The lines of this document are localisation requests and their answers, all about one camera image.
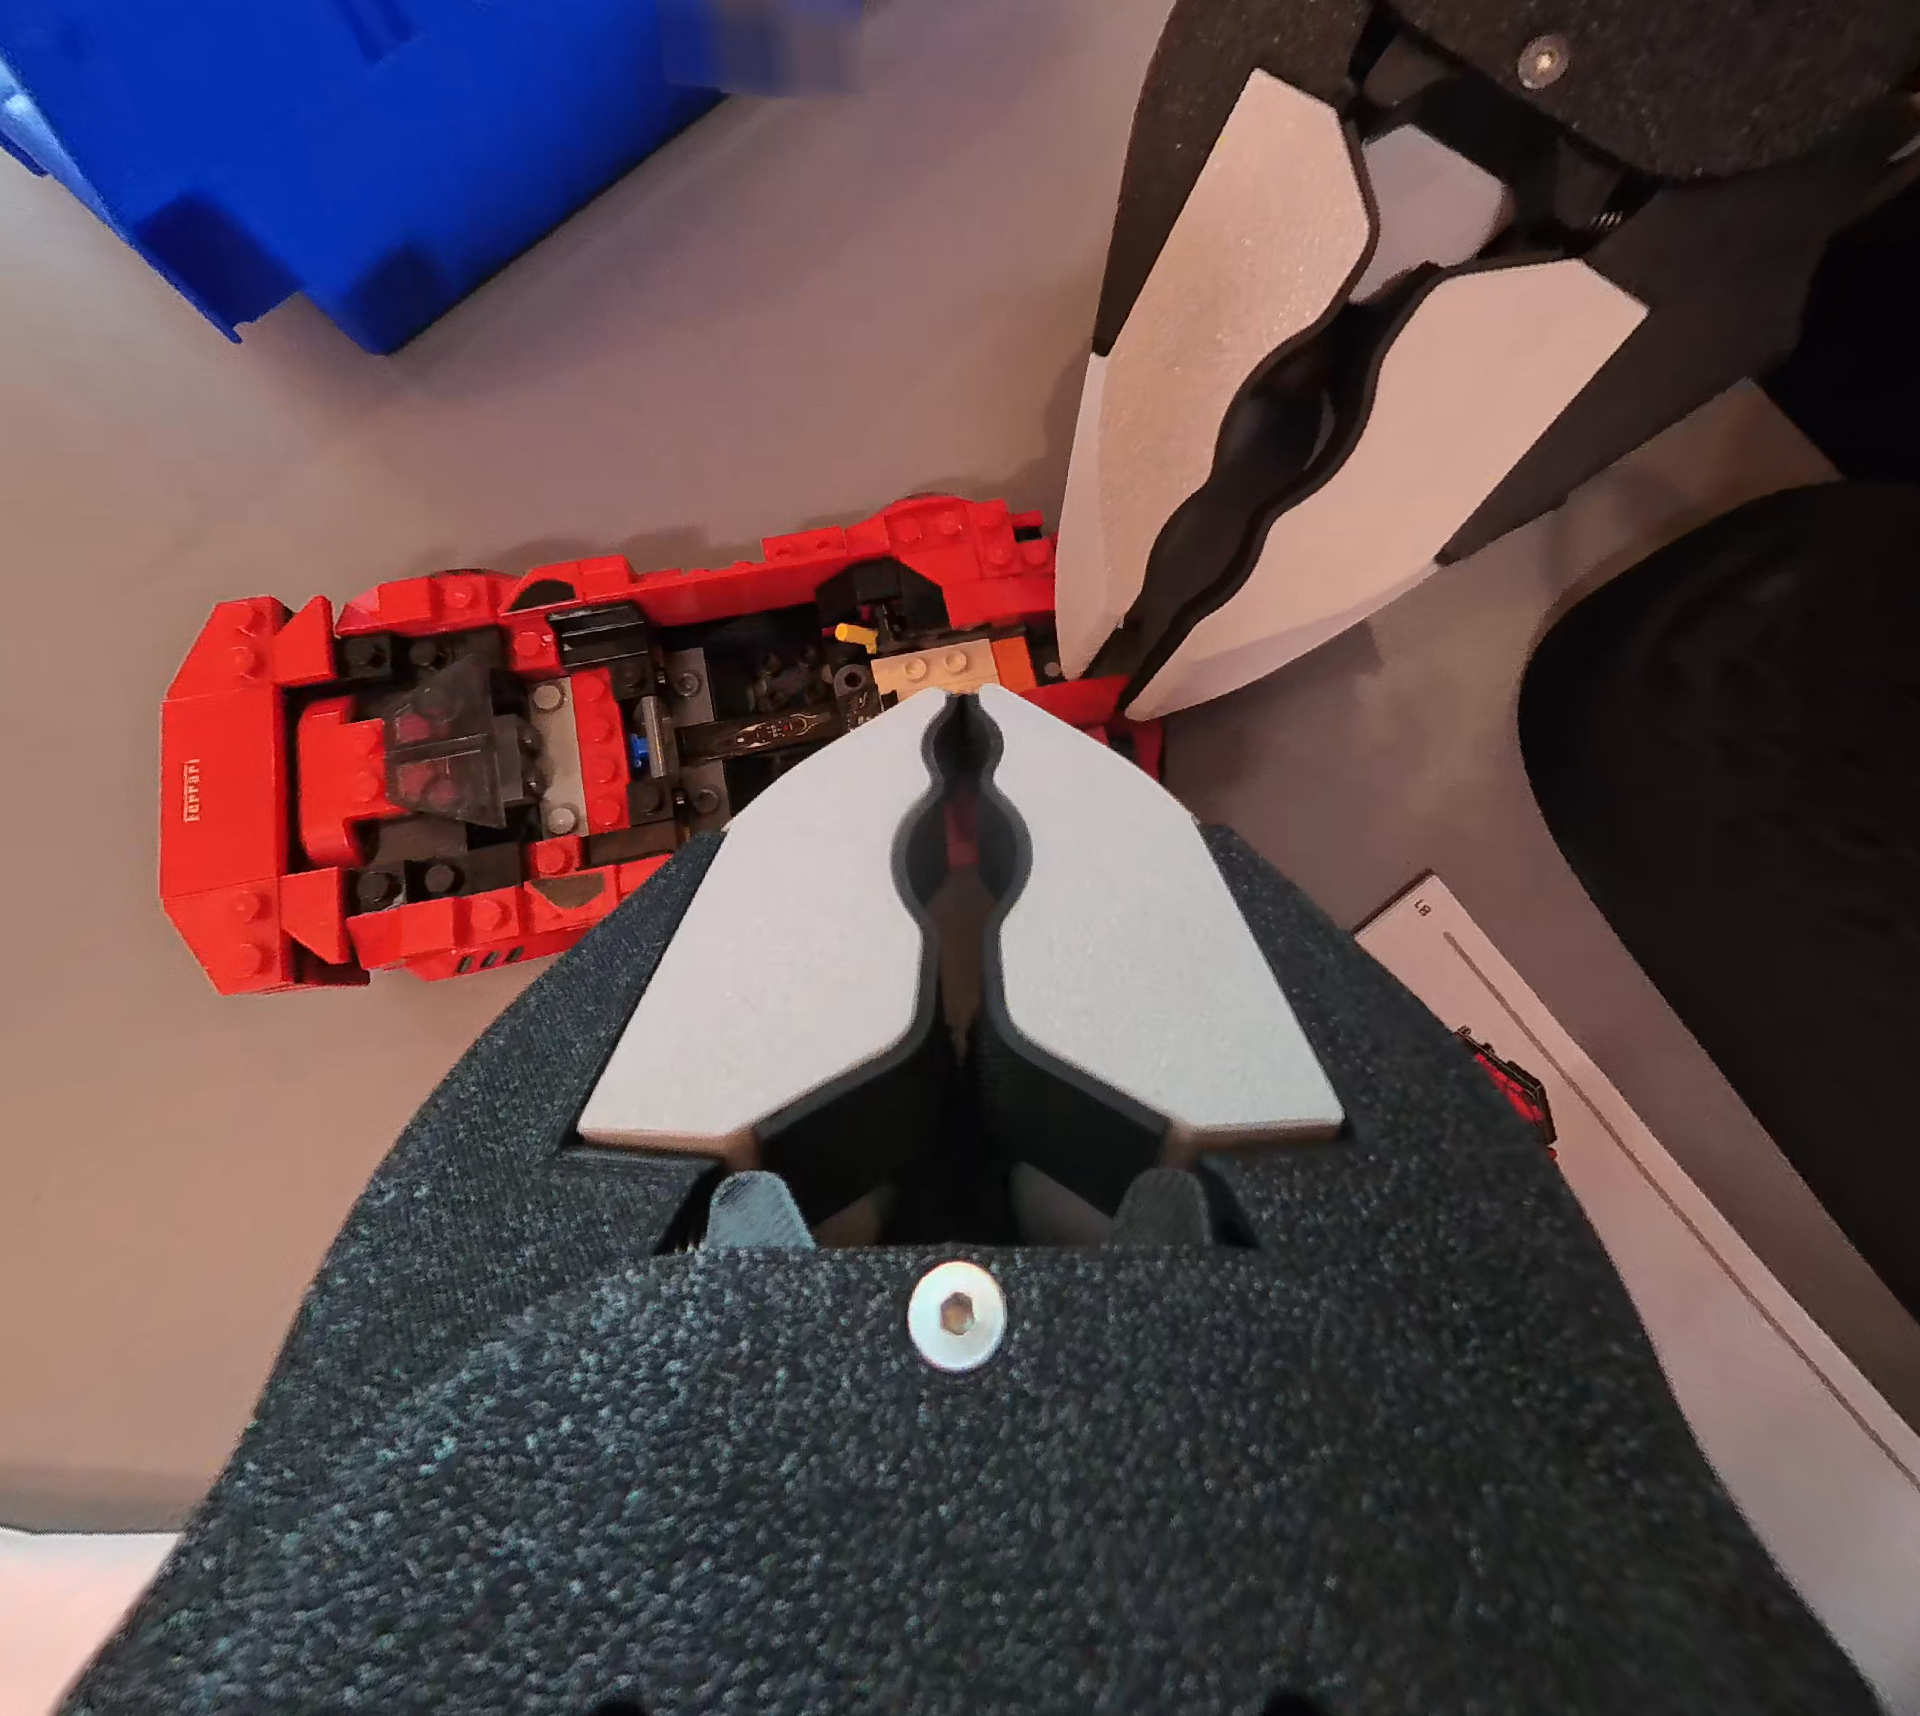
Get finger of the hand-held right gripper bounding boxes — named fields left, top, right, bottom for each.
left=1101, top=255, right=1656, bottom=725
left=1053, top=69, right=1512, bottom=686

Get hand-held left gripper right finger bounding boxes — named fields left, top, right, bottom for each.
left=959, top=686, right=1347, bottom=1171

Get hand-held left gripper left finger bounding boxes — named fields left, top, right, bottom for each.
left=577, top=689, right=955, bottom=1171

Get red toy brick car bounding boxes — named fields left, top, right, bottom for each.
left=159, top=493, right=1170, bottom=998

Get blue plastic bin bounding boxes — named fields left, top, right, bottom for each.
left=0, top=0, right=1093, bottom=358

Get white building instruction booklet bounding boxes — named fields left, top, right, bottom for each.
left=1355, top=869, right=1920, bottom=1493

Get black mesh chair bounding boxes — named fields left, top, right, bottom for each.
left=1518, top=482, right=1920, bottom=1433

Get white printed paper bag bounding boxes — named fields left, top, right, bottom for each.
left=0, top=1522, right=189, bottom=1716

